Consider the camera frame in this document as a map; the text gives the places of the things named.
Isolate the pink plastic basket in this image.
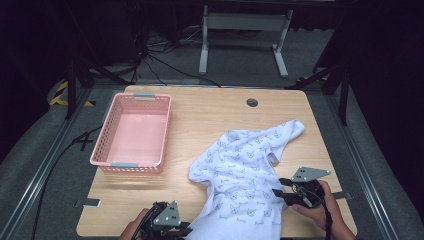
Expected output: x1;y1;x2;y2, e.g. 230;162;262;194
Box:
89;92;173;175

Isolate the hand-held gripper black cable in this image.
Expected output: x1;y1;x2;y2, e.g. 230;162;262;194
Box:
131;201;168;240
293;184;334;240

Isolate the person's left hand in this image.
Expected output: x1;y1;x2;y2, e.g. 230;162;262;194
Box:
118;208;151;240

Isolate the metal floor rail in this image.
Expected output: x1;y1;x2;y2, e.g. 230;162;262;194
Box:
323;94;403;240
0;87;93;240

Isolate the left hand-held gripper black cable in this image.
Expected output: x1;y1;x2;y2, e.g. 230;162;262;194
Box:
131;201;168;240

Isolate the black tripod stand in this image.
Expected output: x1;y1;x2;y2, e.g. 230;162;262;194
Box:
284;63;352;127
64;49;135;120

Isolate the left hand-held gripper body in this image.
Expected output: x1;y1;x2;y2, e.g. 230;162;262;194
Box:
139;200;188;240

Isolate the grey tape piece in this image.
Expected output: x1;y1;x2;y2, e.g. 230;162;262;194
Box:
74;197;102;209
332;191;353;201

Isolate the black tape floor mark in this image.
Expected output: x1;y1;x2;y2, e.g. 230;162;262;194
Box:
72;131;95;152

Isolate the person's right hand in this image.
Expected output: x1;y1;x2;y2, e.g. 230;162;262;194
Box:
291;179;342;232

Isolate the tangle of floor cables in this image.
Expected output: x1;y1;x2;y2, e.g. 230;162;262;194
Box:
131;24;203;84

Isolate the long black floor cable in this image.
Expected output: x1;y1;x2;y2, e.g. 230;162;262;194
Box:
145;53;222;89

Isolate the yellow black hazard tape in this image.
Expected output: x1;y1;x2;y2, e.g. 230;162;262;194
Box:
49;80;96;108

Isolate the white metal desk frame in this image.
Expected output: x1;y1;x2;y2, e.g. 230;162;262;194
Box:
198;4;295;80

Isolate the thick black floor cable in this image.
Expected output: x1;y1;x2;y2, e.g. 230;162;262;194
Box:
30;125;103;240

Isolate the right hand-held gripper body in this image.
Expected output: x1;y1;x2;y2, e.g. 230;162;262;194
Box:
287;166;332;210

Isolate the right hand-held gripper black cable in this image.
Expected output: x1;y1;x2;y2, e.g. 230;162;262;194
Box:
293;184;334;240

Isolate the white printed towel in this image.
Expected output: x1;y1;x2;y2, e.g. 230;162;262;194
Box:
184;119;306;240

